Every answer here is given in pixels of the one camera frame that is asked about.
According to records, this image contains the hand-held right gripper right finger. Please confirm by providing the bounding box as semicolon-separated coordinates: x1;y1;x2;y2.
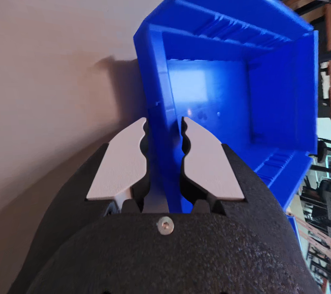
180;117;245;209

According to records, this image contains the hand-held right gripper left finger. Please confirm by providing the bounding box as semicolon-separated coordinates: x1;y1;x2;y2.
86;117;150;212

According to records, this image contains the blue plastic bin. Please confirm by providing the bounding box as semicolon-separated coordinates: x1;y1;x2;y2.
133;0;319;214
286;215;302;246

